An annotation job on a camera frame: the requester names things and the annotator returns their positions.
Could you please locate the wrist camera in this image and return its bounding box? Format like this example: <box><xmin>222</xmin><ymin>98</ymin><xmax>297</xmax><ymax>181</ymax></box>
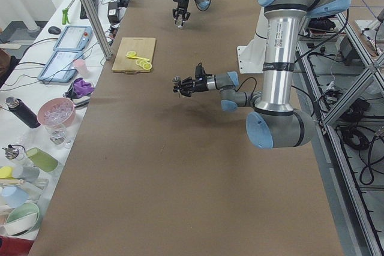
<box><xmin>195</xmin><ymin>62</ymin><xmax>212</xmax><ymax>79</ymax></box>

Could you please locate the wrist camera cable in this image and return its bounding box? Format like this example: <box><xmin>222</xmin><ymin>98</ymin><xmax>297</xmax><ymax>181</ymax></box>
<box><xmin>233</xmin><ymin>76</ymin><xmax>263</xmax><ymax>95</ymax></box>

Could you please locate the wooden cutting board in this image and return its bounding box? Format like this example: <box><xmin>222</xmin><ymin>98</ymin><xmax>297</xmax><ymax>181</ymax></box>
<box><xmin>112</xmin><ymin>37</ymin><xmax>156</xmax><ymax>74</ymax></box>

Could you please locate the black keyboard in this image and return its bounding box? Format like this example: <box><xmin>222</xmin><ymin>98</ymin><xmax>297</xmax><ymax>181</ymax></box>
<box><xmin>79</xmin><ymin>0</ymin><xmax>100</xmax><ymax>20</ymax></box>

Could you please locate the green handled grabber tool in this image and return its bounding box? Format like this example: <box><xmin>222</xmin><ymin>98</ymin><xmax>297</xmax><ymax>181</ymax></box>
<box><xmin>62</xmin><ymin>0</ymin><xmax>76</xmax><ymax>25</ymax></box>

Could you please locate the pink bowl with ice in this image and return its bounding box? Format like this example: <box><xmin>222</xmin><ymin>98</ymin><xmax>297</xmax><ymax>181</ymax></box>
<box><xmin>37</xmin><ymin>97</ymin><xmax>76</xmax><ymax>127</ymax></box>

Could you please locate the blue teach pendant far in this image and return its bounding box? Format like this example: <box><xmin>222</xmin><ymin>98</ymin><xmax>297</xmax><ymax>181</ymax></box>
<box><xmin>53</xmin><ymin>25</ymin><xmax>92</xmax><ymax>52</ymax></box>

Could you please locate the purple cloth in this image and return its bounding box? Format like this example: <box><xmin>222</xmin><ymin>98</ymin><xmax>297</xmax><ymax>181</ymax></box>
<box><xmin>71</xmin><ymin>78</ymin><xmax>95</xmax><ymax>99</ymax></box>

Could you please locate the clear glass cup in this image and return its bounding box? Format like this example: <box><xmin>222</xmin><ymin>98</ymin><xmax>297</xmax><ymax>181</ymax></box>
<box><xmin>175</xmin><ymin>16</ymin><xmax>184</xmax><ymax>29</ymax></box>

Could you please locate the clear wine glass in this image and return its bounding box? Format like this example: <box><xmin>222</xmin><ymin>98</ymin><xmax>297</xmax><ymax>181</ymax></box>
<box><xmin>45</xmin><ymin>124</ymin><xmax>74</xmax><ymax>149</ymax></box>

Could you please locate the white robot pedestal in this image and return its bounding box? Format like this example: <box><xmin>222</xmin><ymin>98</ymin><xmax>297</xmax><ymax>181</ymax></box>
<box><xmin>237</xmin><ymin>7</ymin><xmax>268</xmax><ymax>74</ymax></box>

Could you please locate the blue teach pendant near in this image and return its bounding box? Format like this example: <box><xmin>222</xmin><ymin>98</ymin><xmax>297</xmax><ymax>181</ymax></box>
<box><xmin>37</xmin><ymin>50</ymin><xmax>83</xmax><ymax>83</ymax></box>

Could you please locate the pink cup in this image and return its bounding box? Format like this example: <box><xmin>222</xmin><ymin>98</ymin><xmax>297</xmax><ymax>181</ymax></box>
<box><xmin>73</xmin><ymin>59</ymin><xmax>90</xmax><ymax>78</ymax></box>

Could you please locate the light blue cup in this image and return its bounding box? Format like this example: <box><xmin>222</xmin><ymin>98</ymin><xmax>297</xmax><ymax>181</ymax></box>
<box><xmin>1</xmin><ymin>186</ymin><xmax>29</xmax><ymax>208</ymax></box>

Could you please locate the blue teach pendant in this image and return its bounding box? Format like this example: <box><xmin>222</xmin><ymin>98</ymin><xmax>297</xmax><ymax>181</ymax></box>
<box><xmin>53</xmin><ymin>25</ymin><xmax>92</xmax><ymax>52</ymax></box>
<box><xmin>37</xmin><ymin>50</ymin><xmax>83</xmax><ymax>83</ymax></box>

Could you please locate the green and white bowl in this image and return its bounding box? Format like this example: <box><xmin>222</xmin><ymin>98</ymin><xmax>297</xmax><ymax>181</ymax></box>
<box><xmin>4</xmin><ymin>203</ymin><xmax>40</xmax><ymax>236</ymax></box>

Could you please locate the aluminium frame post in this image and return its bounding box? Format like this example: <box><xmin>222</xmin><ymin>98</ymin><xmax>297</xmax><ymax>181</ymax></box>
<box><xmin>80</xmin><ymin>0</ymin><xmax>112</xmax><ymax>60</ymax></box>

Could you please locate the green cup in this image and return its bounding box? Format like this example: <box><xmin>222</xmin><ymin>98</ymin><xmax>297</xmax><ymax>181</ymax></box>
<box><xmin>26</xmin><ymin>147</ymin><xmax>58</xmax><ymax>173</ymax></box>

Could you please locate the black water bottle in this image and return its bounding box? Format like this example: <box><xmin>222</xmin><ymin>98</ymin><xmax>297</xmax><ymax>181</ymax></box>
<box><xmin>5</xmin><ymin>97</ymin><xmax>40</xmax><ymax>128</ymax></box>

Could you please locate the black computer mouse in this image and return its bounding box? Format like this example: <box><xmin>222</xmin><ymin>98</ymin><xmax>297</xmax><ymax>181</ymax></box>
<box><xmin>48</xmin><ymin>26</ymin><xmax>61</xmax><ymax>35</ymax></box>

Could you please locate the lemon slice front left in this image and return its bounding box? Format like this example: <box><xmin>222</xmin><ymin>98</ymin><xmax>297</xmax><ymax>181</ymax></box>
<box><xmin>142</xmin><ymin>62</ymin><xmax>152</xmax><ymax>70</ymax></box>

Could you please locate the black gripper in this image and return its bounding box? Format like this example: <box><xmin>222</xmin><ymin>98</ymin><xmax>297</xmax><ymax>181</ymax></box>
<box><xmin>173</xmin><ymin>77</ymin><xmax>209</xmax><ymax>97</ymax></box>
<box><xmin>172</xmin><ymin>0</ymin><xmax>191</xmax><ymax>25</ymax></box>

